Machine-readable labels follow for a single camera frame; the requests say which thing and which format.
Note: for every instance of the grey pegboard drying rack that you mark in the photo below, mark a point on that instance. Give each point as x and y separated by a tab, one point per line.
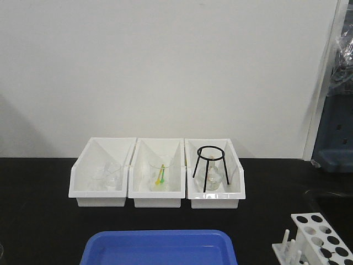
333	146

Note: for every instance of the white test tube rack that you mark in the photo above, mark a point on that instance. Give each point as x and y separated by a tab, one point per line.
316	242

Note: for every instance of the glass beaker with spoons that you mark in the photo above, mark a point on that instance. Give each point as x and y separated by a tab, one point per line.
154	170

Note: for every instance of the middle white storage bin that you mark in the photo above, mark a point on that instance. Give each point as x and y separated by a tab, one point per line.
147	151

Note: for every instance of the white storage bin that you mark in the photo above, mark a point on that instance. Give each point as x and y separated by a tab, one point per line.
147	151
96	153
226	196

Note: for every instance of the green plastic spoon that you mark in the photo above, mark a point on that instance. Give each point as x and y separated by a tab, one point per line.
162	175

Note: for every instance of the yellow plastic spoon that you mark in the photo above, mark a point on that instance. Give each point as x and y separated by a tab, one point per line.
157	182

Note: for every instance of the right white storage bin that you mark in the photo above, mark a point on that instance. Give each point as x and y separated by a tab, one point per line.
226	196

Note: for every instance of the glass flask in bin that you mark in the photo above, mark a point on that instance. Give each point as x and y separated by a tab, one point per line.
209	176

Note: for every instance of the glassware in left bin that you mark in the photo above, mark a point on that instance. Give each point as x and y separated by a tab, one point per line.
107	177

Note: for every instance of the left white storage bin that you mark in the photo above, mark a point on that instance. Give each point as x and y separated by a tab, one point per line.
96	153

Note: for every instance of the blue plastic tray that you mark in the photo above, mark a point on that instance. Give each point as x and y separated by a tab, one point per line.
159	247

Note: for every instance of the clear bag of pegs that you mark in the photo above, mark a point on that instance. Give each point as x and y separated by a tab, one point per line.
341	78

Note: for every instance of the black countertop sink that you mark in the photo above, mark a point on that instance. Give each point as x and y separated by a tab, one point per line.
335	206

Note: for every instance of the black wire tripod stand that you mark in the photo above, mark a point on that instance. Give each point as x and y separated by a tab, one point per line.
204	152

